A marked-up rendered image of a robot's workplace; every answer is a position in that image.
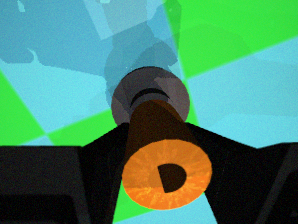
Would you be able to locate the orange cylindrical knob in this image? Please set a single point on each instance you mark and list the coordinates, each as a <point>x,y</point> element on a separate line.
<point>165,167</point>

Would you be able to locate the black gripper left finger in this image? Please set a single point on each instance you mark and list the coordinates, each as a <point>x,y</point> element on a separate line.
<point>91,175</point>

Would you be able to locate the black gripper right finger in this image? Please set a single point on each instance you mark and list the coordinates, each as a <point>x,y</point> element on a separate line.
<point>245,180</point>

